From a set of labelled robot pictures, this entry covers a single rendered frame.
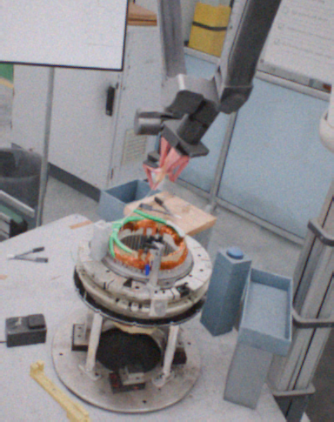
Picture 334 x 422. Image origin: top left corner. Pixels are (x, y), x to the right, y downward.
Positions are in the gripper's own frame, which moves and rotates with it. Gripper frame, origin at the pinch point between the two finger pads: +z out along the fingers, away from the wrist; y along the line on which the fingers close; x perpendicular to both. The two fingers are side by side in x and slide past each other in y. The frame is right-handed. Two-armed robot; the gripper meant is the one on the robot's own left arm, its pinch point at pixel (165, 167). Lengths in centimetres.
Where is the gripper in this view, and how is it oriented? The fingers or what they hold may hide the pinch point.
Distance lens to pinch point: 119.5
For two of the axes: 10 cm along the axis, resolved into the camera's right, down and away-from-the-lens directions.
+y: 6.0, 7.1, -3.7
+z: -5.0, 6.9, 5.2
